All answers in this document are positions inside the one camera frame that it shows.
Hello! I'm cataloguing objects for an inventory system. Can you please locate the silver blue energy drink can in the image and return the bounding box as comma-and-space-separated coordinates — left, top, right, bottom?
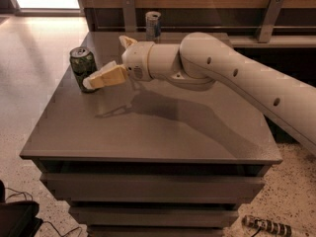
145, 11, 161, 40

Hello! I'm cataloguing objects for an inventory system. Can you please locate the left metal bracket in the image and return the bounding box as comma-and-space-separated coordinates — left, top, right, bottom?
122, 0, 137, 33

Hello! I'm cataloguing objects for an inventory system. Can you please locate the metal bracket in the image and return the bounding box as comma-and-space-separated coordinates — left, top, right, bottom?
122, 0, 137, 33
255, 0, 284, 43

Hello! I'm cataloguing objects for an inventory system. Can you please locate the green soda can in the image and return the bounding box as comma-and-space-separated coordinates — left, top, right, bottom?
69, 46, 97, 93

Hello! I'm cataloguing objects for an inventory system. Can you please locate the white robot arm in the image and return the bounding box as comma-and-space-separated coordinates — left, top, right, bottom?
83, 33, 316, 154

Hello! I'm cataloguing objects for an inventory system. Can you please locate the black cable on floor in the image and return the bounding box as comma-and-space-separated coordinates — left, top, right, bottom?
4, 187, 83, 237

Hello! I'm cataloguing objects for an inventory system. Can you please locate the black bag on floor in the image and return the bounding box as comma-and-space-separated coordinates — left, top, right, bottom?
0, 181, 43, 237

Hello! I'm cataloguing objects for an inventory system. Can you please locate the power strip on floor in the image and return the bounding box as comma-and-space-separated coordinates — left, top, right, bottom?
242, 215, 292, 237

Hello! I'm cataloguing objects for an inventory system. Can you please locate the grey drawer cabinet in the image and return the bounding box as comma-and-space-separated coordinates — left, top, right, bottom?
19, 31, 283, 237

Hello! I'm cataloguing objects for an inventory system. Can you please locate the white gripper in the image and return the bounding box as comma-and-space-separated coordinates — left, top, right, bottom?
83, 36, 154, 90

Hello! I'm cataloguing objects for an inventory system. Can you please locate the right metal bracket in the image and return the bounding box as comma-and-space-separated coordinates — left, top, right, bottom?
255, 0, 284, 43

